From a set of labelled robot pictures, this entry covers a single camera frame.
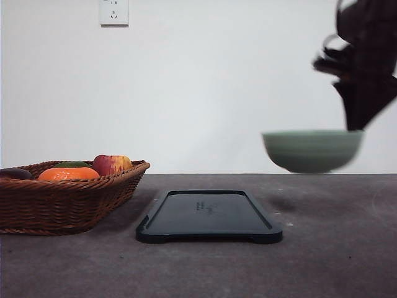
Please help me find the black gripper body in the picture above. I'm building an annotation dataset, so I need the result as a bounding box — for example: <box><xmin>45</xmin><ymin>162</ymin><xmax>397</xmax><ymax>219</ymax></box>
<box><xmin>313</xmin><ymin>0</ymin><xmax>397</xmax><ymax>106</ymax></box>

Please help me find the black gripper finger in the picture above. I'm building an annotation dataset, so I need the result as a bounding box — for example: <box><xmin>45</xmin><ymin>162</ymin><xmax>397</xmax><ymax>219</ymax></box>
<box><xmin>313</xmin><ymin>57</ymin><xmax>397</xmax><ymax>131</ymax></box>

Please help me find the green ceramic bowl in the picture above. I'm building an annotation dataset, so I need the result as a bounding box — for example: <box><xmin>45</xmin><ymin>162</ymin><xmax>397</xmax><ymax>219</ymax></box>
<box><xmin>261</xmin><ymin>129</ymin><xmax>365</xmax><ymax>174</ymax></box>

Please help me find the brown wicker basket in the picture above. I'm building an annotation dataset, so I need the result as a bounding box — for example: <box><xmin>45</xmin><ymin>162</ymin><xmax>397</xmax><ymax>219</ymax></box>
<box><xmin>0</xmin><ymin>160</ymin><xmax>150</xmax><ymax>236</ymax></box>

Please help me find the dark blue rectangular tray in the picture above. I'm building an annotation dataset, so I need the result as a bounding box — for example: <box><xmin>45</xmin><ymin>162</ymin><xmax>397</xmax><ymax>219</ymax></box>
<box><xmin>135</xmin><ymin>190</ymin><xmax>283</xmax><ymax>244</ymax></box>

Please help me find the red yellow apple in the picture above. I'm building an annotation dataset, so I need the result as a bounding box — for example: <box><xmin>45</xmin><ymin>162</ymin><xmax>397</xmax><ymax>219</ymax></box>
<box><xmin>93</xmin><ymin>155</ymin><xmax>132</xmax><ymax>175</ymax></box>

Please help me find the dark green fruit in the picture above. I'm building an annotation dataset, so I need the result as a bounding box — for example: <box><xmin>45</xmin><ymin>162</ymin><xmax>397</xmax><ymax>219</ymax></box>
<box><xmin>55</xmin><ymin>161</ymin><xmax>91</xmax><ymax>168</ymax></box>

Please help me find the orange tangerine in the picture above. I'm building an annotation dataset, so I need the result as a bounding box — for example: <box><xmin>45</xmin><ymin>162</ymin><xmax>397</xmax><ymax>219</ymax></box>
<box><xmin>38</xmin><ymin>167</ymin><xmax>100</xmax><ymax>181</ymax></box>

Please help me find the dark purple eggplant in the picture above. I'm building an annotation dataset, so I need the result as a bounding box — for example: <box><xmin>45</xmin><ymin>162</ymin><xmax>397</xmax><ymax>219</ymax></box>
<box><xmin>0</xmin><ymin>168</ymin><xmax>33</xmax><ymax>180</ymax></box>

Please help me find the white wall socket left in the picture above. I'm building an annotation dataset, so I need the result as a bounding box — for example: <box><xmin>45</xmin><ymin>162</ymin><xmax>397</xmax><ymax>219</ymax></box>
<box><xmin>99</xmin><ymin>0</ymin><xmax>130</xmax><ymax>30</ymax></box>

